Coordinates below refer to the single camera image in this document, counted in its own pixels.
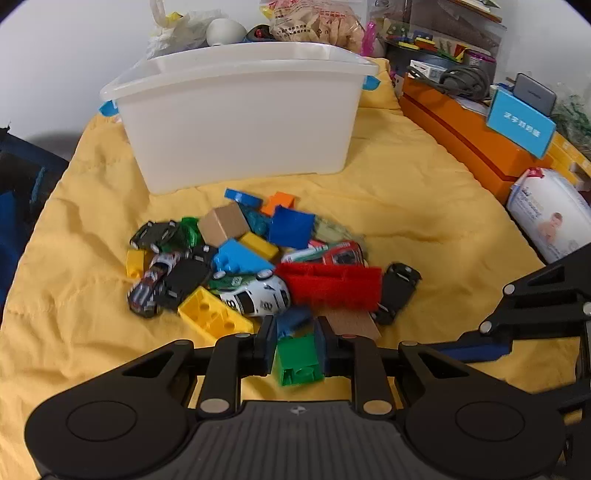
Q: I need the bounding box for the wet wipes pack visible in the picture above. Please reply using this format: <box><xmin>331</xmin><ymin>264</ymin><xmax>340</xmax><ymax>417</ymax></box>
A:
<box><xmin>505</xmin><ymin>167</ymin><xmax>591</xmax><ymax>264</ymax></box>

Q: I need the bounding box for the white plastic bag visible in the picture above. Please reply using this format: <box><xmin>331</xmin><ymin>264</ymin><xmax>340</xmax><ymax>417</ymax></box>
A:
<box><xmin>147</xmin><ymin>0</ymin><xmax>218</xmax><ymax>58</ymax></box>

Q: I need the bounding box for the bag of green pieces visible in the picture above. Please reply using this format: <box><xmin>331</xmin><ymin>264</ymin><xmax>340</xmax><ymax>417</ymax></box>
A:
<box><xmin>551</xmin><ymin>92</ymin><xmax>591</xmax><ymax>144</ymax></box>

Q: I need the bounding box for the green toy brick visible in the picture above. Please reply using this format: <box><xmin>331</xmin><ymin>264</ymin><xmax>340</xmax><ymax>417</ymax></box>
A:
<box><xmin>272</xmin><ymin>335</ymin><xmax>326</xmax><ymax>387</ymax></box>

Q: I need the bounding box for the large red toy brick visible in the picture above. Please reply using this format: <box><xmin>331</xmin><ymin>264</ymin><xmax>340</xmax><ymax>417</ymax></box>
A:
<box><xmin>276</xmin><ymin>262</ymin><xmax>383</xmax><ymax>315</ymax></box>

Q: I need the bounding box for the white round object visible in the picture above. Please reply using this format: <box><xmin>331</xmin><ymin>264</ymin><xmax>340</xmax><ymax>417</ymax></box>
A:
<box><xmin>205</xmin><ymin>17</ymin><xmax>247</xmax><ymax>47</ymax></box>

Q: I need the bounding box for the blue bicycle helmet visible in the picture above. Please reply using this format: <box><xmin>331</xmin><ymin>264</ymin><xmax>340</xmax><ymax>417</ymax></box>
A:
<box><xmin>242</xmin><ymin>23</ymin><xmax>278</xmax><ymax>43</ymax></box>

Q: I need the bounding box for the teal toy figure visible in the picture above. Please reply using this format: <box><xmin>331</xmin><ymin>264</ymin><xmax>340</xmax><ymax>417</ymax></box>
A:
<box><xmin>240</xmin><ymin>208</ymin><xmax>273</xmax><ymax>236</ymax></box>

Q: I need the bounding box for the white numbered toy car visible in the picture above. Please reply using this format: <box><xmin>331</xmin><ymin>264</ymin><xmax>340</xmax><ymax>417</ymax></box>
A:
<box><xmin>217</xmin><ymin>272</ymin><xmax>291</xmax><ymax>319</ymax></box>

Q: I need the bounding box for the black striped toy car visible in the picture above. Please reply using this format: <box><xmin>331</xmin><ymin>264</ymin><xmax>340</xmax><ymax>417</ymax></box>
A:
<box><xmin>154</xmin><ymin>251</ymin><xmax>218</xmax><ymax>311</ymax></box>

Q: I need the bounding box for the olive toy vehicle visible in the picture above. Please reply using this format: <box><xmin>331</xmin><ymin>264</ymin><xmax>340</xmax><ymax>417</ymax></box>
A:
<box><xmin>314</xmin><ymin>217</ymin><xmax>356</xmax><ymax>243</ymax></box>

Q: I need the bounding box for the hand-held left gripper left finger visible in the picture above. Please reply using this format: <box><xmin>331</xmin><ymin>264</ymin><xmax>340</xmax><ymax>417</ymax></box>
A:
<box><xmin>108</xmin><ymin>316</ymin><xmax>278</xmax><ymax>418</ymax></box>

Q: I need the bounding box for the yellow blanket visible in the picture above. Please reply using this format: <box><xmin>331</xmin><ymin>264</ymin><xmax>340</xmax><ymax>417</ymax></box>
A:
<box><xmin>0</xmin><ymin>58</ymin><xmax>591</xmax><ymax>480</ymax></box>

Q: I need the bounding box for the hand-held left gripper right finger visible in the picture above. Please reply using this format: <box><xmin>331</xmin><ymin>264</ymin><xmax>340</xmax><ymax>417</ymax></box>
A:
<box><xmin>314</xmin><ymin>316</ymin><xmax>481</xmax><ymax>418</ymax></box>

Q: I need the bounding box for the translucent green toy block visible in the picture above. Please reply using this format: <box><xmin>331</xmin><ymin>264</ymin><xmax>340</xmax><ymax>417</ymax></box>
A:
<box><xmin>173</xmin><ymin>217</ymin><xmax>204</xmax><ymax>250</ymax></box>

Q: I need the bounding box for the green and white toy car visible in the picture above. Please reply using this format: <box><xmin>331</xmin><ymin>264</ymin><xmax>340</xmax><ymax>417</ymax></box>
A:
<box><xmin>208</xmin><ymin>272</ymin><xmax>259</xmax><ymax>291</ymax></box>

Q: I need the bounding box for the grey cable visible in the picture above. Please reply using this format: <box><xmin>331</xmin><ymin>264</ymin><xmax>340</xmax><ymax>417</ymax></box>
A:
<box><xmin>436</xmin><ymin>65</ymin><xmax>492</xmax><ymax>97</ymax></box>

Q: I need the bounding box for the clear plastic box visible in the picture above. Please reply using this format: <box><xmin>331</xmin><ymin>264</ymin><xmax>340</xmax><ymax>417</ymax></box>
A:
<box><xmin>369</xmin><ymin>0</ymin><xmax>506</xmax><ymax>51</ymax></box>

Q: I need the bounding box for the bag of wooden blocks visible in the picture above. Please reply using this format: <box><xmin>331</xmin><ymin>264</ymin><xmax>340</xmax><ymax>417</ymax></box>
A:
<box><xmin>259</xmin><ymin>0</ymin><xmax>365</xmax><ymax>54</ymax></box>

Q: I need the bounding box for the white plastic bin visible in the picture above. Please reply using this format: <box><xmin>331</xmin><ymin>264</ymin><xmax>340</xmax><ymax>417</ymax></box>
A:
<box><xmin>99</xmin><ymin>41</ymin><xmax>382</xmax><ymax>195</ymax></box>

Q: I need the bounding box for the red toy car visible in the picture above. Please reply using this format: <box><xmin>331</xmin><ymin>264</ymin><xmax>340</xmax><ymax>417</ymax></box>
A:
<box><xmin>318</xmin><ymin>240</ymin><xmax>365</xmax><ymax>268</ymax></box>

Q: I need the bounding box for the pink plastic toy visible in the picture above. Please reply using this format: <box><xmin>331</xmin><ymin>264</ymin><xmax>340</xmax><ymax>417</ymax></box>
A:
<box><xmin>362</xmin><ymin>18</ymin><xmax>379</xmax><ymax>56</ymax></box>

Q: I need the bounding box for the large yellow toy brick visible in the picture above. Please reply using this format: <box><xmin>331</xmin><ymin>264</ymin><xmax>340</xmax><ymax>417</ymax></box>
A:
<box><xmin>178</xmin><ymin>286</ymin><xmax>254</xmax><ymax>344</ymax></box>

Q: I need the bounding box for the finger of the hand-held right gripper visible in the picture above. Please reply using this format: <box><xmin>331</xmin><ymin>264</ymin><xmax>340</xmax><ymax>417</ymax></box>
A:
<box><xmin>434</xmin><ymin>249</ymin><xmax>591</xmax><ymax>363</ymax></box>
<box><xmin>533</xmin><ymin>367</ymin><xmax>591</xmax><ymax>414</ymax></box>

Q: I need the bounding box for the orange toy brick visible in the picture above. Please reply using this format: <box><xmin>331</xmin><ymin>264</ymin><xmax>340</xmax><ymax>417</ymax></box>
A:
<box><xmin>260</xmin><ymin>191</ymin><xmax>296</xmax><ymax>217</ymax></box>

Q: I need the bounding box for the white red-striped toy car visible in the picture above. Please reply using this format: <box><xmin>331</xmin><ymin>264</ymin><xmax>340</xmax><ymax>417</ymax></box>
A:
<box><xmin>127</xmin><ymin>251</ymin><xmax>185</xmax><ymax>319</ymax></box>

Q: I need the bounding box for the orange box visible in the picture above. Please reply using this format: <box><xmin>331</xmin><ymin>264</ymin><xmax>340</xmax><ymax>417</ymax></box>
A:
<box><xmin>398</xmin><ymin>76</ymin><xmax>591</xmax><ymax>206</ymax></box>

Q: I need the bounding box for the grey pot of toys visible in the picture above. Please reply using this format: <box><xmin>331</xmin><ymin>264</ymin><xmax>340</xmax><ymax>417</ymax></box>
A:
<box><xmin>383</xmin><ymin>28</ymin><xmax>467</xmax><ymax>75</ymax></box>

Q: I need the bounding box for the small yellow toy brick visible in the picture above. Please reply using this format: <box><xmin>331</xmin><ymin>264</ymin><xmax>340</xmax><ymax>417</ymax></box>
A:
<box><xmin>126</xmin><ymin>249</ymin><xmax>151</xmax><ymax>280</ymax></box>

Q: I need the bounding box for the large blue toy brick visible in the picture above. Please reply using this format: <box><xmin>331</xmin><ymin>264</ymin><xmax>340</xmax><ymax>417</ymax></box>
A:
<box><xmin>212</xmin><ymin>239</ymin><xmax>275</xmax><ymax>278</ymax></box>

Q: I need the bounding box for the grey device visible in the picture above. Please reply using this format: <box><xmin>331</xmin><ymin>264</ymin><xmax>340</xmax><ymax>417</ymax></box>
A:
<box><xmin>512</xmin><ymin>73</ymin><xmax>557</xmax><ymax>116</ymax></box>

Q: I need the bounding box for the small white box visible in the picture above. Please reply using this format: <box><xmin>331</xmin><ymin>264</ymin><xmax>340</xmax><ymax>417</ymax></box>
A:
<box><xmin>409</xmin><ymin>60</ymin><xmax>446</xmax><ymax>81</ymax></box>

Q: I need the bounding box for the small blue toy brick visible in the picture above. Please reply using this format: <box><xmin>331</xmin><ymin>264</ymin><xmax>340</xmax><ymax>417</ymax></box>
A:
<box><xmin>274</xmin><ymin>305</ymin><xmax>315</xmax><ymax>340</ymax></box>

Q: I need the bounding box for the blue square toy plate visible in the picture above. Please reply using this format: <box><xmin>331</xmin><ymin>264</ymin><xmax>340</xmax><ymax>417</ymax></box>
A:
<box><xmin>268</xmin><ymin>205</ymin><xmax>316</xmax><ymax>250</ymax></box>

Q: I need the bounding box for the stack of books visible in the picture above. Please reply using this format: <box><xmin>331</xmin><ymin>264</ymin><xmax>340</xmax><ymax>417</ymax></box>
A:
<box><xmin>434</xmin><ymin>0</ymin><xmax>504</xmax><ymax>24</ymax></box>

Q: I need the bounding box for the blue card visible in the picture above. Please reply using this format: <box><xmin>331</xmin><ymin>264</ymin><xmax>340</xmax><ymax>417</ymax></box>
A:
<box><xmin>485</xmin><ymin>88</ymin><xmax>557</xmax><ymax>158</ymax></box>

